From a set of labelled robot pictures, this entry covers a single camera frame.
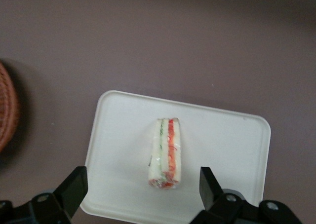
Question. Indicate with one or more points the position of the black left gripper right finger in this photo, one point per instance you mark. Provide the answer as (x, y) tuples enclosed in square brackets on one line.
[(209, 189)]

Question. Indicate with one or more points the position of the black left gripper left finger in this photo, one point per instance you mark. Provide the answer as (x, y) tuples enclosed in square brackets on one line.
[(71, 189)]

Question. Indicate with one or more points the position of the triangle sandwich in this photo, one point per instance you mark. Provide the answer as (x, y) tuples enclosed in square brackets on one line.
[(165, 155)]

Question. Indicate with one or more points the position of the brown wicker basket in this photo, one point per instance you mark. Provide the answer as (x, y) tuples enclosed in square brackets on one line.
[(7, 113)]

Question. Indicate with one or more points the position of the cream plastic tray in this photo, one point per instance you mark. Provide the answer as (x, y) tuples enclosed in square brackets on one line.
[(222, 145)]

